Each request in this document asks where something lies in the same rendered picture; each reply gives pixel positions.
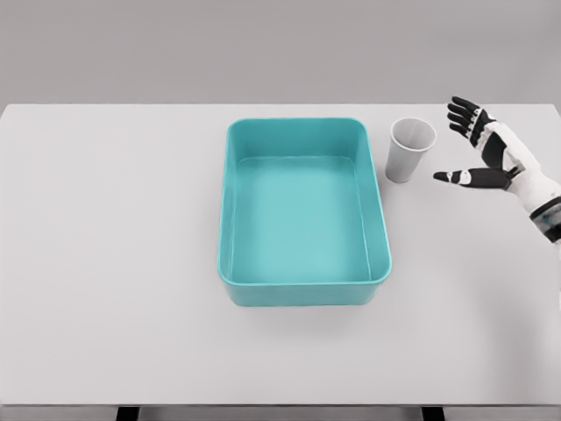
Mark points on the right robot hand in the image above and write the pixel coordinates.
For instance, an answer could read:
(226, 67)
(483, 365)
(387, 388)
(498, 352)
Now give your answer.
(507, 146)

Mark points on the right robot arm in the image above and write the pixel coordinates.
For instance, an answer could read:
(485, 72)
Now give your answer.
(543, 193)

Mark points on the white paper cup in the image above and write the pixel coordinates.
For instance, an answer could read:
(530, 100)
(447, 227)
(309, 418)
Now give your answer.
(405, 151)

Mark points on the teal plastic basket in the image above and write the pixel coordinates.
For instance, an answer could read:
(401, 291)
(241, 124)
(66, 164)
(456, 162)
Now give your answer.
(302, 210)

